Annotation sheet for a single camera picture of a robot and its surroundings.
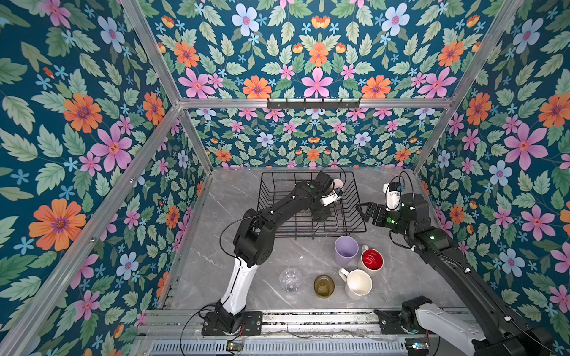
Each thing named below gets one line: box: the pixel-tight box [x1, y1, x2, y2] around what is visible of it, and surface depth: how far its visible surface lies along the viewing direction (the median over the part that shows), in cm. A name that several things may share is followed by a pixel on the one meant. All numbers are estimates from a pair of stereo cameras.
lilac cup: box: [333, 235, 360, 267], surface depth 83 cm
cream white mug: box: [338, 267, 373, 301], surface depth 77 cm
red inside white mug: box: [360, 244, 385, 272], surface depth 84 cm
